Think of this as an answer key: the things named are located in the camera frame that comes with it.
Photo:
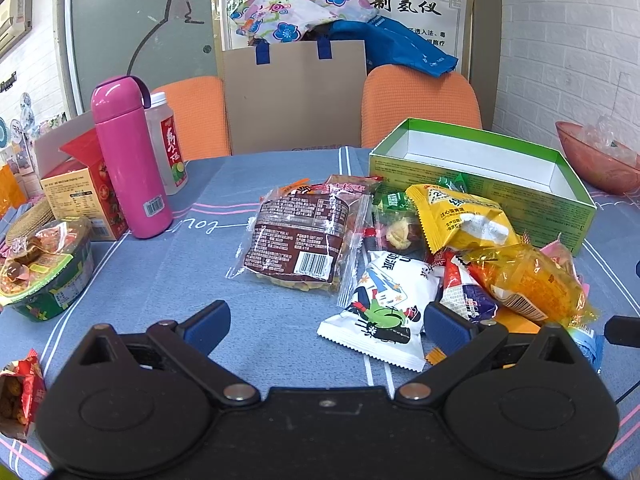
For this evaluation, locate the left orange chair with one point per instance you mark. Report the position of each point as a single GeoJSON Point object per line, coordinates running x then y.
{"type": "Point", "coordinates": [200, 116]}

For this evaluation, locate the red open snack packet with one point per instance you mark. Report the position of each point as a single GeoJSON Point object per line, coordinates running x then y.
{"type": "Point", "coordinates": [22, 391]}

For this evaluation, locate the blue striped tablecloth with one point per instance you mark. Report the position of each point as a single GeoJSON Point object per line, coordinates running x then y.
{"type": "Point", "coordinates": [273, 340]}

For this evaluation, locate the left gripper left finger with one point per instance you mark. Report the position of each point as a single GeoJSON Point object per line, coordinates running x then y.
{"type": "Point", "coordinates": [186, 347]}

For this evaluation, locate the brown cookie pack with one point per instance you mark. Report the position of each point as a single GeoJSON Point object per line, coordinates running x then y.
{"type": "Point", "coordinates": [306, 240]}

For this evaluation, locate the green cardboard box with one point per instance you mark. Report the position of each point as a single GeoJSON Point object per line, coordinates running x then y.
{"type": "Point", "coordinates": [535, 185]}

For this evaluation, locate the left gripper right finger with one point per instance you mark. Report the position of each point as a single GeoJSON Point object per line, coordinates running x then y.
{"type": "Point", "coordinates": [469, 348]}

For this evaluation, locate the white cartoon snack bag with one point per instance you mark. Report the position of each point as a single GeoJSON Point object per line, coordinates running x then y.
{"type": "Point", "coordinates": [385, 314]}

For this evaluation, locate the white poster with characters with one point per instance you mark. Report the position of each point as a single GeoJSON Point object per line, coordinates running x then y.
{"type": "Point", "coordinates": [446, 23]}

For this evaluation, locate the pink red snack packet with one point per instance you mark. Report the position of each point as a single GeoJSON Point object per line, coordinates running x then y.
{"type": "Point", "coordinates": [355, 184]}

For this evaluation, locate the orange yellow snack bag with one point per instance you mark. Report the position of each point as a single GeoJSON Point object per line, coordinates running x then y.
{"type": "Point", "coordinates": [521, 278]}

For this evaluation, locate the wall air conditioner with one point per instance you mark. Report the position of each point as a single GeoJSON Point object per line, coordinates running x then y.
{"type": "Point", "coordinates": [16, 22]}

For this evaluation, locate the clear plastic drink bottle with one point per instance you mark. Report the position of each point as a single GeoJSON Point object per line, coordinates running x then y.
{"type": "Point", "coordinates": [162, 129]}

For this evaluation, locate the brown paper bag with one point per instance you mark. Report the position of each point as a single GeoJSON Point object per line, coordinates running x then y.
{"type": "Point", "coordinates": [295, 96]}

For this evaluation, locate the blue plastic bag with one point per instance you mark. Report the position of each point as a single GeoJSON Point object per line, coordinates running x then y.
{"type": "Point", "coordinates": [387, 42]}

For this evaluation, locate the red orange snack carton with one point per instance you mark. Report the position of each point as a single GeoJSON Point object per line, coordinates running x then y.
{"type": "Point", "coordinates": [75, 180]}

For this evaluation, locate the pink thermos bottle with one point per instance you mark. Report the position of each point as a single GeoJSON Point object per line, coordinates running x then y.
{"type": "Point", "coordinates": [118, 108]}

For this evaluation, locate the green instant noodle bowl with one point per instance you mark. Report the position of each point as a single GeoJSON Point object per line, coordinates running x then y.
{"type": "Point", "coordinates": [45, 272]}

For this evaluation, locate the floral cloth bundle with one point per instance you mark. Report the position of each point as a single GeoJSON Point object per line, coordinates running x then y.
{"type": "Point", "coordinates": [284, 21]}

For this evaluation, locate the orange small snack packet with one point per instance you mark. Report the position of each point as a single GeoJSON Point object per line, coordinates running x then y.
{"type": "Point", "coordinates": [292, 187]}

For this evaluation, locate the orange chair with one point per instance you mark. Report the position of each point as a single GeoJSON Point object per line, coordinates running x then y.
{"type": "Point", "coordinates": [200, 116]}
{"type": "Point", "coordinates": [391, 94]}

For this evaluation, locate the right orange chair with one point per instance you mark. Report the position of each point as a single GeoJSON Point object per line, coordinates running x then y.
{"type": "Point", "coordinates": [391, 94]}

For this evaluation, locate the pink plastic bowl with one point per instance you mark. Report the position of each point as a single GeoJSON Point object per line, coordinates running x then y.
{"type": "Point", "coordinates": [601, 170]}

